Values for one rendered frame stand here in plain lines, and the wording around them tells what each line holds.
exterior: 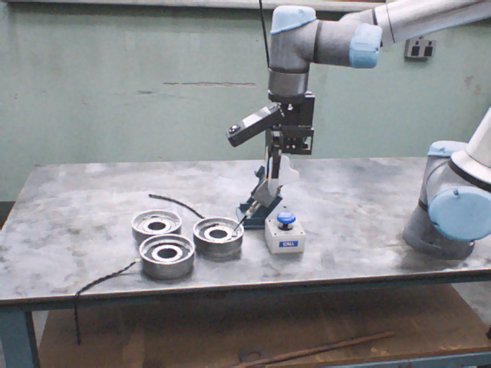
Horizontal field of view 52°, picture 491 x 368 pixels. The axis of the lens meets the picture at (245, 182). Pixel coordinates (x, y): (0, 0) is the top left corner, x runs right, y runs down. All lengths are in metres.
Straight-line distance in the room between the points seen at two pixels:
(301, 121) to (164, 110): 1.70
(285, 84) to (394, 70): 1.96
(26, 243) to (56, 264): 0.11
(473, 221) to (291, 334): 0.52
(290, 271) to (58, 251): 0.47
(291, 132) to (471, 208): 0.34
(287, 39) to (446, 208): 0.41
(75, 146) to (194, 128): 0.61
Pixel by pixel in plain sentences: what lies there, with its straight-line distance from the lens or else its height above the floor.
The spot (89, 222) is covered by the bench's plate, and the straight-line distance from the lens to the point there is 1.19.
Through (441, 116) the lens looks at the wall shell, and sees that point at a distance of 3.08.
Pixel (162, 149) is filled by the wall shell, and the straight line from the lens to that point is 2.70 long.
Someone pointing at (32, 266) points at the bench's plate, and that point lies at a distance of 1.07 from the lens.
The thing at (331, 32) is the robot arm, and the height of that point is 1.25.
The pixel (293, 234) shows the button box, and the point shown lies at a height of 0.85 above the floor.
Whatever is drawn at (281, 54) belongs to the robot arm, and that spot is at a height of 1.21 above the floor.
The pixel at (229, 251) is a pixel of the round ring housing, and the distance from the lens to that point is 1.04.
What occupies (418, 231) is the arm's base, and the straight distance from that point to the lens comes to 1.16.
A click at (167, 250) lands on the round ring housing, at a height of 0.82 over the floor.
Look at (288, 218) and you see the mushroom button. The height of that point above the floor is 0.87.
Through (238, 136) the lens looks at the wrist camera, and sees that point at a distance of 0.96.
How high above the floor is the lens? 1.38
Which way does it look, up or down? 25 degrees down
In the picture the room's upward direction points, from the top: 3 degrees clockwise
